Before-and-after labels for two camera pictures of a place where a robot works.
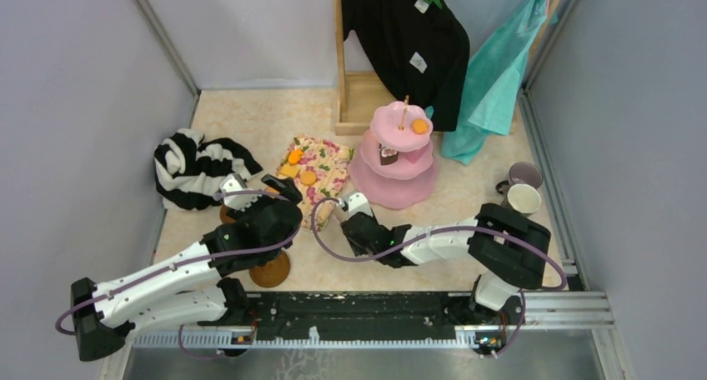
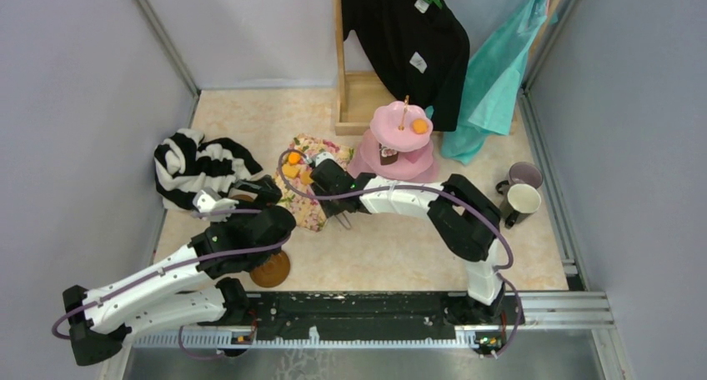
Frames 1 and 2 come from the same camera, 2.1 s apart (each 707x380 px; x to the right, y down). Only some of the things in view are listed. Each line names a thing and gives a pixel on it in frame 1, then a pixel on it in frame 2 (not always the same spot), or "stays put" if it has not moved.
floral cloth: x=318 y=170 stays put
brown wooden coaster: x=273 y=272 stays put
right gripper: x=358 y=250 → x=331 y=209
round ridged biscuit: x=308 y=177 stays put
